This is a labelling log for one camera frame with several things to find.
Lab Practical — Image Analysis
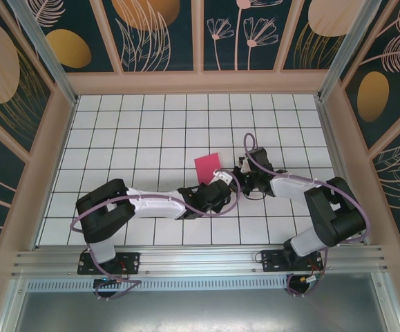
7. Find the grey metal shelf sheet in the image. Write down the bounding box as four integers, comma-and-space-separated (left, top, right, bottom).
11, 290, 392, 332

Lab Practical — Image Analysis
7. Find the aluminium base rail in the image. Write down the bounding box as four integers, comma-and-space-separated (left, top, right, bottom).
11, 244, 390, 277

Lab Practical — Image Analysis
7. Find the aluminium side rail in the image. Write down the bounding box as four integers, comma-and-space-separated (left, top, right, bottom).
315, 96, 370, 245

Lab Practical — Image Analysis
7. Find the slotted grey cable duct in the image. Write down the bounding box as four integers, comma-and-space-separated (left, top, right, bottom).
26, 275, 370, 292

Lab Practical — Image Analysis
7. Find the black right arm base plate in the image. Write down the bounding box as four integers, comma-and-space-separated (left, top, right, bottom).
260, 248, 324, 273

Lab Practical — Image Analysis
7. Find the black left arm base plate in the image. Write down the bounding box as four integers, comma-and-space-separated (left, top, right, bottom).
77, 251, 141, 276

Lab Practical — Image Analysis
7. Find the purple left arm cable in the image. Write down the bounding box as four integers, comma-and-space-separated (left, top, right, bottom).
70, 172, 240, 302

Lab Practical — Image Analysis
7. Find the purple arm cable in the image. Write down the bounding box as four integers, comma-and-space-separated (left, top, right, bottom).
70, 172, 240, 302
242, 133, 373, 299

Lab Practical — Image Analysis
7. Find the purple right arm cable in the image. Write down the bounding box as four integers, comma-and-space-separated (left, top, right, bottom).
242, 133, 373, 299

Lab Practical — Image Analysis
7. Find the aluminium corner post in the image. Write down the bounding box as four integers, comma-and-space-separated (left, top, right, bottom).
8, 0, 80, 105
316, 0, 383, 102

